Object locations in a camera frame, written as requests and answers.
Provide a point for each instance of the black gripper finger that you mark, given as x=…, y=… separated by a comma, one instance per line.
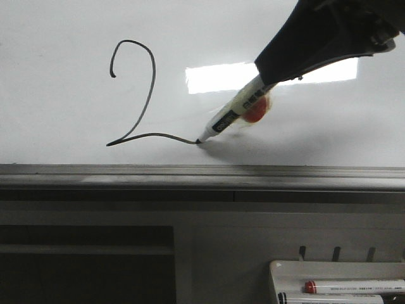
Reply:
x=318, y=33

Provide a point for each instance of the white black whiteboard marker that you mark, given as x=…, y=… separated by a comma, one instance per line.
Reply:
x=244, y=100

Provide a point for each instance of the white whiteboard panel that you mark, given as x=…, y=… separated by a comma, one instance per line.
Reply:
x=99, y=81

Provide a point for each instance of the left black tray hook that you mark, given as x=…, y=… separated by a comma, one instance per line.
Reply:
x=302, y=253

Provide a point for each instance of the black tray hook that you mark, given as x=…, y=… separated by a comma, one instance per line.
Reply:
x=336, y=254
x=302, y=253
x=371, y=254

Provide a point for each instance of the middle black tray hook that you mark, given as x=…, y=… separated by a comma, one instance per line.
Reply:
x=336, y=254

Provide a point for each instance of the right black tray hook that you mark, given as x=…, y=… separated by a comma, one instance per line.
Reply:
x=371, y=254

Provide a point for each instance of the white plastic marker tray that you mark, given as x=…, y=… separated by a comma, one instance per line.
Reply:
x=290, y=276

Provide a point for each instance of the white marker red cap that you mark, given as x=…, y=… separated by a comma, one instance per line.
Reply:
x=370, y=286

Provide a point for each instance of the white marker black cap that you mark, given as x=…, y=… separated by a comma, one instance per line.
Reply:
x=328, y=298

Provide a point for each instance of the grey aluminium marker ledge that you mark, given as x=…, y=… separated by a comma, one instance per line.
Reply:
x=209, y=177

